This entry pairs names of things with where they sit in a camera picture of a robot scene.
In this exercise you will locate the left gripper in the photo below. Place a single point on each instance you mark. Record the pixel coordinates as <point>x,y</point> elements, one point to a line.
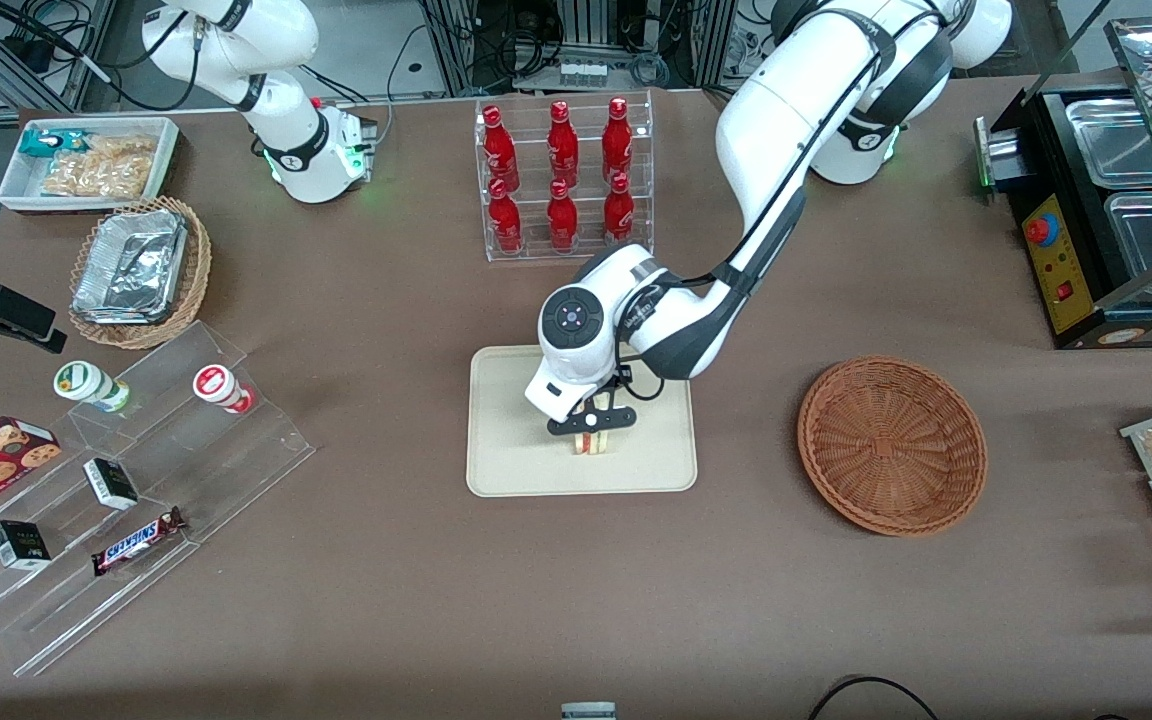
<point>616,383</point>

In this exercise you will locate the small sandwich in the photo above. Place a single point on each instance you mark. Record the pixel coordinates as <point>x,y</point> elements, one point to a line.
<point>591,443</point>

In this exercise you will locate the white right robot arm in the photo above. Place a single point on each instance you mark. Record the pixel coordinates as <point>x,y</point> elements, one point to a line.
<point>286,130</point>

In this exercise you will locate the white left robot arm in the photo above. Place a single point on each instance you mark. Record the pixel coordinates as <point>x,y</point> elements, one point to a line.
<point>796,110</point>

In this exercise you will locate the beige plastic tray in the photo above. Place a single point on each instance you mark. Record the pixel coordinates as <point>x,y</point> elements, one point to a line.
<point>506,450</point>

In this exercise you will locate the wicker basket holding foil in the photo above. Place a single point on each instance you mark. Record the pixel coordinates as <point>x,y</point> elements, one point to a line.
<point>198,270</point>

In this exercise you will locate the empty round wicker basket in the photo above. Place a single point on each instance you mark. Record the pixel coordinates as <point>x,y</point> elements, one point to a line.
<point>891,445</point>

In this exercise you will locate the green lid sunflower cup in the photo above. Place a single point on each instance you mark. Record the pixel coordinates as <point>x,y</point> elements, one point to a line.
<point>81,380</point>

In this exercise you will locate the silver foil packet stack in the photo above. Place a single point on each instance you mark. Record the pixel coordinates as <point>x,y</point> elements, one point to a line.
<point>131,265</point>

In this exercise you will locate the white plastic bin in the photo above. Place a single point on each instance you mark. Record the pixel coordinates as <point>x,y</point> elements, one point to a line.
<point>11,190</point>

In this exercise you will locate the clear bag of crackers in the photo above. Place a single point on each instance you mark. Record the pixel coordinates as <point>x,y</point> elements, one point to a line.
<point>101,167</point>

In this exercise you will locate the teal snack packet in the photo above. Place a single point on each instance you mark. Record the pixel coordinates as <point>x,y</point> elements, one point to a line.
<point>46,141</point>

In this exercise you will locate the clear acrylic bottle rack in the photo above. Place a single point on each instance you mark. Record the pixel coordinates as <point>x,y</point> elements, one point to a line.
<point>536,250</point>

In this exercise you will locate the small black carton box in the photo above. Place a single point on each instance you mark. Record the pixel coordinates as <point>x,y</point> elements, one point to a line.
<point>19,545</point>
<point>111,483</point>

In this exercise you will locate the red lid yogurt cup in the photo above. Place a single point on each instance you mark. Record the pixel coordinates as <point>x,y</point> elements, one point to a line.
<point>214,383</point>

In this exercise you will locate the red soda bottle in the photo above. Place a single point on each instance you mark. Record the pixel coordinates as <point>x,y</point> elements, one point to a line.
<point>563,145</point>
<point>499,145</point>
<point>562,218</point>
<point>619,212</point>
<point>504,220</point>
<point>617,140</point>

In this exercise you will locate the Snickers chocolate bar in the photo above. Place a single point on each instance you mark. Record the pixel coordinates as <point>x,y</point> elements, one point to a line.
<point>136,541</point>

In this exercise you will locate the clear acrylic stepped shelf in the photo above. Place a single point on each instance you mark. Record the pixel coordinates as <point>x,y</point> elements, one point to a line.
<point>236,460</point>

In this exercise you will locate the small grey device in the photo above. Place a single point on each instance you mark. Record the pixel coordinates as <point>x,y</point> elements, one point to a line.
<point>588,712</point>

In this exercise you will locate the aluminium equipment rack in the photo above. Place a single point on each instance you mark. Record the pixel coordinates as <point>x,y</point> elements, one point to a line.
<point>586,40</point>

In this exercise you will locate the black food warmer appliance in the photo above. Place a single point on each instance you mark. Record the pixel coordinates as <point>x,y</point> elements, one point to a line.
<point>1061,270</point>

